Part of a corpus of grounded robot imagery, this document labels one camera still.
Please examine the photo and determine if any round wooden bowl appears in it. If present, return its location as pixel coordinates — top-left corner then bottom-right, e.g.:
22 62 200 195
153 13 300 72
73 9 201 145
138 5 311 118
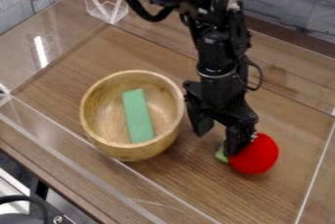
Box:
81 69 185 161

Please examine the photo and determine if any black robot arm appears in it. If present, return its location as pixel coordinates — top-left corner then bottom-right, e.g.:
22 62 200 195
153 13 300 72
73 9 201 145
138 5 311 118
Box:
149 0 258 157

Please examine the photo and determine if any green rectangular block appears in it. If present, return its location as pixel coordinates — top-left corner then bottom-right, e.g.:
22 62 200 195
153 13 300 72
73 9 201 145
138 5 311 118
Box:
122 89 154 144

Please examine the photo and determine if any black cable under table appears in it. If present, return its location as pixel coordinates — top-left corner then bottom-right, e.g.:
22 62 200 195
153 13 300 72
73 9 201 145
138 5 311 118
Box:
0 195 53 224

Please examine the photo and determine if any red plush fruit green stem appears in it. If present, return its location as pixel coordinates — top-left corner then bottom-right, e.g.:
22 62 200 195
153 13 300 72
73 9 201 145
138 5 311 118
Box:
215 133 280 175

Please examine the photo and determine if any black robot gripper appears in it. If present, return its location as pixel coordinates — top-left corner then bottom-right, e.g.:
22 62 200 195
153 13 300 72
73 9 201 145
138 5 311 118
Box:
184 69 259 157

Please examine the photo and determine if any black metal table leg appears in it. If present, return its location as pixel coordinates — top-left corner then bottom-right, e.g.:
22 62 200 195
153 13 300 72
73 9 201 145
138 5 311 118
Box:
28 178 73 224

